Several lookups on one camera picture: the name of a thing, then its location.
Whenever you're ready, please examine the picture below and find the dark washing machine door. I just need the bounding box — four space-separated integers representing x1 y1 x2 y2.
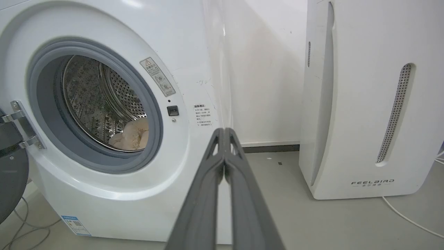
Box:
0 101 45 224

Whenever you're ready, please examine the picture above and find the grey floor cable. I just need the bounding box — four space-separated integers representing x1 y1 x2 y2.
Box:
0 196 62 250

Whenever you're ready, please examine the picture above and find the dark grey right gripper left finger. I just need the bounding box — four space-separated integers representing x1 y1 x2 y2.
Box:
165 128 225 250

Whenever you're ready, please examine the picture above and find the beige cloth in drum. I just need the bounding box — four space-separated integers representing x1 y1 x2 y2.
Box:
108 118 150 151

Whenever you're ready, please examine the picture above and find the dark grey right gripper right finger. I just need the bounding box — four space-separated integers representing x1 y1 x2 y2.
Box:
224 128 285 250

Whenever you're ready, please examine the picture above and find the white front-load washing machine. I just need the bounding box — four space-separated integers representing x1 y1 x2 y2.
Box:
0 0 233 245

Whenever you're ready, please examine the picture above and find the white air purifier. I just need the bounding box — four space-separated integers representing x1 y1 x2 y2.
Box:
299 0 444 200

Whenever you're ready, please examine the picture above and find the white power cable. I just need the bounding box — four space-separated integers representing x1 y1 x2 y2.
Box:
382 150 444 239

